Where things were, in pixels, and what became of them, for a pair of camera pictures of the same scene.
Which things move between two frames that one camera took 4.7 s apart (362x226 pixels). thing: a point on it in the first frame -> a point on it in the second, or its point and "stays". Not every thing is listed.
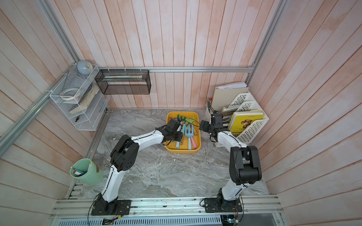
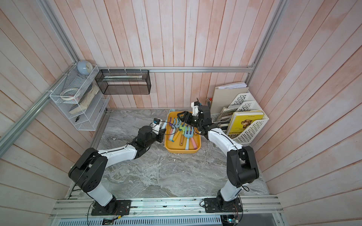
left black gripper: [180, 136] -> [160, 134]
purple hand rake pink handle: [195, 146] stays
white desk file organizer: [244, 117] stays
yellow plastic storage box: [170, 147] stays
